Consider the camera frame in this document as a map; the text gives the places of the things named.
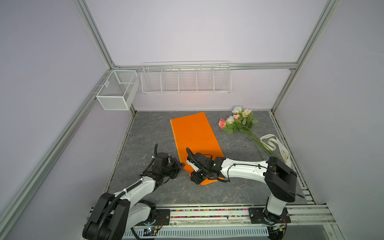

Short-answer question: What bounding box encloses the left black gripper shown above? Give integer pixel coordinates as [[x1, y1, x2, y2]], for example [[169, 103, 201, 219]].
[[161, 158, 185, 180]]

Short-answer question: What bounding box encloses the orange wrapping paper sheet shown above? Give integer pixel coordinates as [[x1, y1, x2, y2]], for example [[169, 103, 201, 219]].
[[171, 112, 224, 174]]

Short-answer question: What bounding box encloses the white fake rose stem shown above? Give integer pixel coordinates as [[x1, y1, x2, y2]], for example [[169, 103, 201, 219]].
[[227, 106, 277, 157]]

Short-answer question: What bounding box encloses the cream fake rose stem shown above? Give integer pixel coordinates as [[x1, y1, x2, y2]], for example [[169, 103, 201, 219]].
[[236, 109, 279, 159]]

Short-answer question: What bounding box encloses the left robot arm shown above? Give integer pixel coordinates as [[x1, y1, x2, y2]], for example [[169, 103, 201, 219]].
[[82, 144, 185, 240]]

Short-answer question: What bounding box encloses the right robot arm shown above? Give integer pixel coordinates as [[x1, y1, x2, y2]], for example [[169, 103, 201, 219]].
[[187, 149, 297, 226]]

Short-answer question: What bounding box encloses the white printed ribbon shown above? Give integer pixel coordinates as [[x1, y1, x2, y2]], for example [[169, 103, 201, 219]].
[[260, 134, 293, 168]]

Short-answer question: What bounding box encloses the small white mesh basket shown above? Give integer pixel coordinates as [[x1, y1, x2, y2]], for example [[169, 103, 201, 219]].
[[96, 70, 140, 111]]

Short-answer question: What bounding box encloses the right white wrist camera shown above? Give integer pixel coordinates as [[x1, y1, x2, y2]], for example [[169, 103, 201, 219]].
[[187, 160, 200, 172]]

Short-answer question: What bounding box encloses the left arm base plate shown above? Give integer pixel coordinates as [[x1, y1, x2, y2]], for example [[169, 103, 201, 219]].
[[137, 209, 171, 226]]

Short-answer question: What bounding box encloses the aluminium front rail frame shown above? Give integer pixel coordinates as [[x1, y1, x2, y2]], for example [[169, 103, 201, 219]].
[[121, 205, 344, 240]]

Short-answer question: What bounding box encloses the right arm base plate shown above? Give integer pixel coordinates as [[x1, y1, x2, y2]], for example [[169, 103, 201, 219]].
[[249, 207, 291, 226]]

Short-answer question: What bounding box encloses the long white wire basket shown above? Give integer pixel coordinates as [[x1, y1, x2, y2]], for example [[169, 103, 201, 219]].
[[141, 61, 232, 94]]

